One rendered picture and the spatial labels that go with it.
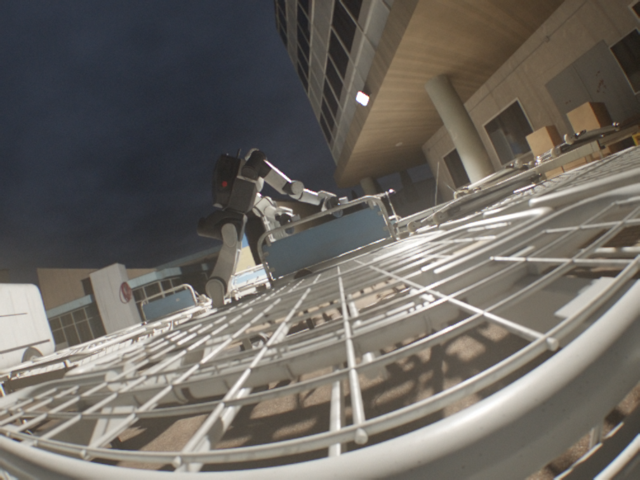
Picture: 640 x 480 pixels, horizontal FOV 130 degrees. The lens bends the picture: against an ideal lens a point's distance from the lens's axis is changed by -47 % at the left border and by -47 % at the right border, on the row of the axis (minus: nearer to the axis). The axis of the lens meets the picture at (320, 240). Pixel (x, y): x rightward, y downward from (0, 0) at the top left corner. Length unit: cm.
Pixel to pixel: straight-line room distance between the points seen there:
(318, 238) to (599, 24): 615
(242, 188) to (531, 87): 670
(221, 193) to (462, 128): 525
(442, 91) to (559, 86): 265
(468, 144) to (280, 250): 510
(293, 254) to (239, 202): 45
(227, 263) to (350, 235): 73
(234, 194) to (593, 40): 637
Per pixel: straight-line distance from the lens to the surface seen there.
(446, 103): 634
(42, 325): 898
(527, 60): 733
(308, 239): 151
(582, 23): 660
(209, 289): 166
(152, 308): 348
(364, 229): 155
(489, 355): 111
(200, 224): 174
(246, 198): 168
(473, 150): 606
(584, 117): 404
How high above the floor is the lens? 55
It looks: 4 degrees up
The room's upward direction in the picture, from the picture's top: 20 degrees counter-clockwise
